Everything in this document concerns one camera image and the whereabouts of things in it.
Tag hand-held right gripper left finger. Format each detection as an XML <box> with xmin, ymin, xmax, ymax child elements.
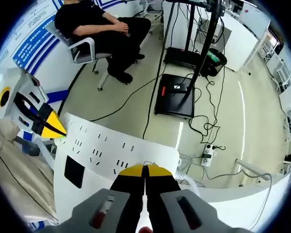
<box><xmin>67</xmin><ymin>164</ymin><xmax>146</xmax><ymax>233</ymax></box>

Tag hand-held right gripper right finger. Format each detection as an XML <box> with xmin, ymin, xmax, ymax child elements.
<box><xmin>145</xmin><ymin>164</ymin><xmax>224</xmax><ymax>233</ymax></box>

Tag grey power strip cable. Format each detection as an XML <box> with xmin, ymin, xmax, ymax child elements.
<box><xmin>175</xmin><ymin>167</ymin><xmax>200</xmax><ymax>195</ymax></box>

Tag white floor power strip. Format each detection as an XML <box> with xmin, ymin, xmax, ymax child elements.
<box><xmin>200</xmin><ymin>142</ymin><xmax>216</xmax><ymax>167</ymax></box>

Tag person's beige trousers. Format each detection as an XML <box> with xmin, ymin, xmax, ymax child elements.
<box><xmin>0</xmin><ymin>116</ymin><xmax>59</xmax><ymax>223</ymax></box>

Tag grey white office chair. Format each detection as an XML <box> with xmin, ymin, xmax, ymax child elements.
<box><xmin>45</xmin><ymin>23</ymin><xmax>113</xmax><ymax>92</ymax></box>

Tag white tubular bar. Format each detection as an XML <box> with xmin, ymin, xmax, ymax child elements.
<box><xmin>236</xmin><ymin>158</ymin><xmax>270</xmax><ymax>181</ymax></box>

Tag black flat stand base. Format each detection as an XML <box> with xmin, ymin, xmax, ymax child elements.
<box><xmin>154</xmin><ymin>73</ymin><xmax>196</xmax><ymax>120</ymax></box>

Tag black wheeled stand base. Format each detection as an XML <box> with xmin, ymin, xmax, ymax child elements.
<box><xmin>163</xmin><ymin>47</ymin><xmax>202</xmax><ymax>69</ymax></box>

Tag black bin with green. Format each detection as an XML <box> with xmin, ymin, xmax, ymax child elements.
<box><xmin>200</xmin><ymin>48</ymin><xmax>228</xmax><ymax>78</ymax></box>

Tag white storage cabinet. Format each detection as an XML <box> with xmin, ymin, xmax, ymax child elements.
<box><xmin>278</xmin><ymin>82</ymin><xmax>291</xmax><ymax>117</ymax></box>

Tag black stand pole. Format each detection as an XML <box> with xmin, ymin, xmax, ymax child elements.
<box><xmin>177</xmin><ymin>0</ymin><xmax>224</xmax><ymax>115</ymax></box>

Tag white partition board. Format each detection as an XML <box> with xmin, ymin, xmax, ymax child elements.
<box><xmin>222</xmin><ymin>0</ymin><xmax>270</xmax><ymax>72</ymax></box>

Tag blue white wall poster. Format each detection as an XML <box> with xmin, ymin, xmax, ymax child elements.
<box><xmin>0</xmin><ymin>0</ymin><xmax>71</xmax><ymax>73</ymax></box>

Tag thin black cable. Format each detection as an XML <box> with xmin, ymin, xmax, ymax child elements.
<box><xmin>0</xmin><ymin>142</ymin><xmax>58</xmax><ymax>217</ymax></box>

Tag thin grey cable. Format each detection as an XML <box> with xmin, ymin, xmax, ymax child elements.
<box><xmin>250</xmin><ymin>172</ymin><xmax>274</xmax><ymax>230</ymax></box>

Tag black floor cable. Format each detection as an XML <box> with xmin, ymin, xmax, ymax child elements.
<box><xmin>188</xmin><ymin>14</ymin><xmax>227</xmax><ymax>151</ymax></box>
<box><xmin>89</xmin><ymin>0</ymin><xmax>176</xmax><ymax>140</ymax></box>

